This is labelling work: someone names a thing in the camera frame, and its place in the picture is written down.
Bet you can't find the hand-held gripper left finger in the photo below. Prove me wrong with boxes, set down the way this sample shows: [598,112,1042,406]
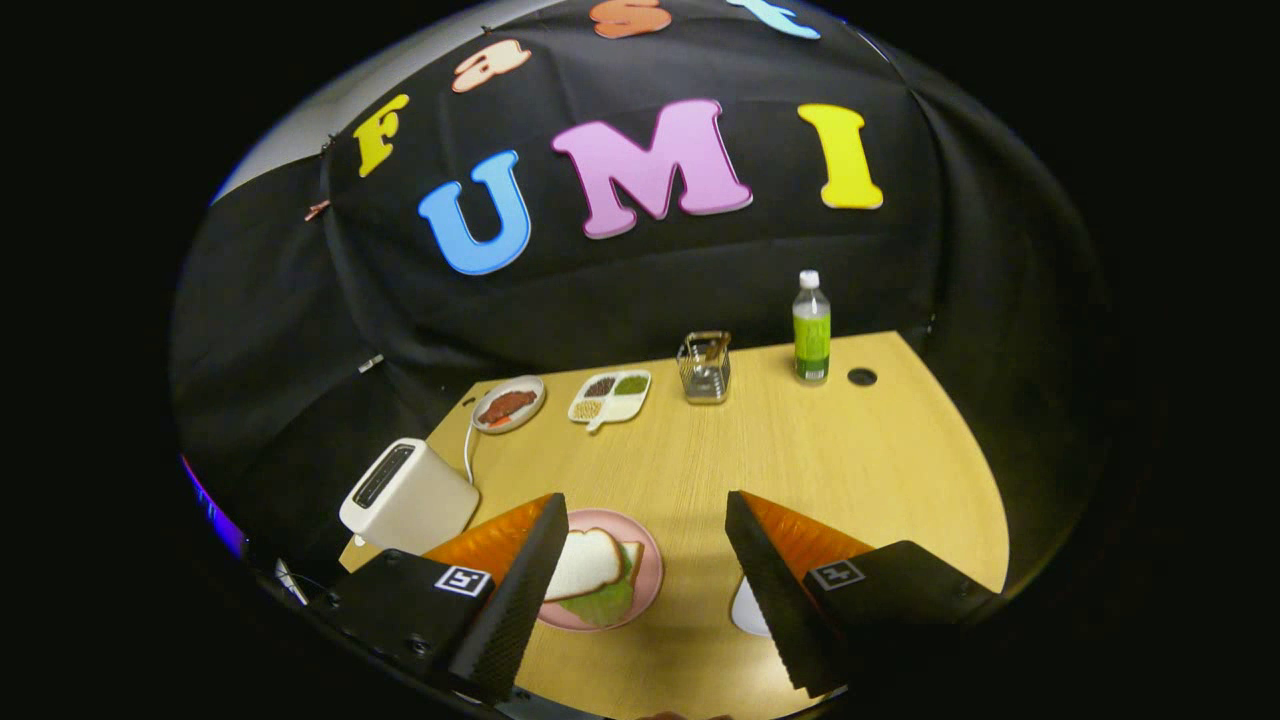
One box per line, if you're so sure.
[305,492,570,706]

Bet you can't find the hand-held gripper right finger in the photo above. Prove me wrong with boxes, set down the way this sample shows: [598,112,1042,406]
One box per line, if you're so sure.
[725,490,1001,699]

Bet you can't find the toasted bread slice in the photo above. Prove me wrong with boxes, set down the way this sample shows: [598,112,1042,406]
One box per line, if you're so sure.
[545,528,625,602]

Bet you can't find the green lettuce leaf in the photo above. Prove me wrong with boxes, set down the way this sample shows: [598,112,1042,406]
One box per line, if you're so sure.
[556,570,637,628]

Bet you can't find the white rounded square plate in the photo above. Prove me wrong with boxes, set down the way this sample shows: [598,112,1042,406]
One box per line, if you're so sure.
[730,577,773,638]

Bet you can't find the pink plate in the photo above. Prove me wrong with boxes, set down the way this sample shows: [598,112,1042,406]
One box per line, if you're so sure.
[536,509,665,633]

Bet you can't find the white toaster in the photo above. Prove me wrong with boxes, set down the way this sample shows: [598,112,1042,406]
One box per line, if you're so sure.
[339,438,481,557]

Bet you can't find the brown meat slices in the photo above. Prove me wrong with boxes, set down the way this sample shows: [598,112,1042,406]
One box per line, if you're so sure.
[478,389,538,425]

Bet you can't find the small round white plate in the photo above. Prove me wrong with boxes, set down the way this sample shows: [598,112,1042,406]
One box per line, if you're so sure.
[470,375,547,435]

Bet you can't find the white divided bean dish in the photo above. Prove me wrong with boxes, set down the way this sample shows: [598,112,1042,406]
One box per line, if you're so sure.
[567,370,653,433]

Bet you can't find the green drink bottle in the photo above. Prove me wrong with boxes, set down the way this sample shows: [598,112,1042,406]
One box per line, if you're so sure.
[792,270,832,386]

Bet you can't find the black backdrop cloth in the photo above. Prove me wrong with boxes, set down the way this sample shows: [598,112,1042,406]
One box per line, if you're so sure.
[170,0,1111,591]

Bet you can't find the wire mesh holder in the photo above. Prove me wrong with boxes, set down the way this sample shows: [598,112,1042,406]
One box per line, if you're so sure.
[676,331,732,405]

